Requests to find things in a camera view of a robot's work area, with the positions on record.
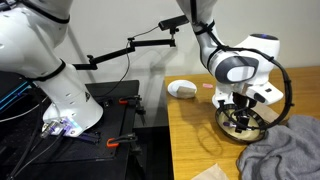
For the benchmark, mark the pink sticky note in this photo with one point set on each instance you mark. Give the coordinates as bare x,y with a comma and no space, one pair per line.
208,86

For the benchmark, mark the grey hooded sweatshirt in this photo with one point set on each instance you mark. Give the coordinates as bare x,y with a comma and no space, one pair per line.
288,152

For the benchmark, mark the orange black clamp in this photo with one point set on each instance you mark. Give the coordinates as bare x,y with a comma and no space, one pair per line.
127,138
127,99

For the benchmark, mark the brown napkin on plate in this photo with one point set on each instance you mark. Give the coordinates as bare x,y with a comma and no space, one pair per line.
185,92

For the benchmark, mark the black camera on boom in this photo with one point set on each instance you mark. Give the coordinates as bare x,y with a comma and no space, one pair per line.
172,23

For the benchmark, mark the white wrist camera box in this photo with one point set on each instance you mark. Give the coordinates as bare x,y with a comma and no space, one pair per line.
266,94

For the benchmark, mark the orange black clamp front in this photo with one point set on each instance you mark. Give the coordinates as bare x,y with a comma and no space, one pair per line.
127,138

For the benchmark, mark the white round plate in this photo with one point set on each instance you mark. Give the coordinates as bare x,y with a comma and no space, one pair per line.
174,85

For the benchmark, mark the orange black clamp rear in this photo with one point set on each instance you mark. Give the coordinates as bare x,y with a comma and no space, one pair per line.
127,99

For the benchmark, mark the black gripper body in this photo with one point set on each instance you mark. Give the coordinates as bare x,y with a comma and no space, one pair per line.
243,104

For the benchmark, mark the purple marker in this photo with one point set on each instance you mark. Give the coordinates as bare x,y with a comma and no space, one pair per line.
228,124

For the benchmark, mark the brown napkin beside bowl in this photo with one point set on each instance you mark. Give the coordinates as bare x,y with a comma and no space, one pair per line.
267,113

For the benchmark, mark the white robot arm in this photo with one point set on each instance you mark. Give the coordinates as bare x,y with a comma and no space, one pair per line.
30,30

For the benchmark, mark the brown napkin near table edge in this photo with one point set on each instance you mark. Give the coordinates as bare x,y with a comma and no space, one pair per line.
212,173

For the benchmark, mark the black articulated camera boom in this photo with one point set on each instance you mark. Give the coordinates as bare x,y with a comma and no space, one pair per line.
133,44

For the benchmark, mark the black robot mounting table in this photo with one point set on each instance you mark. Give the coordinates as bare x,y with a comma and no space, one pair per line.
26,156

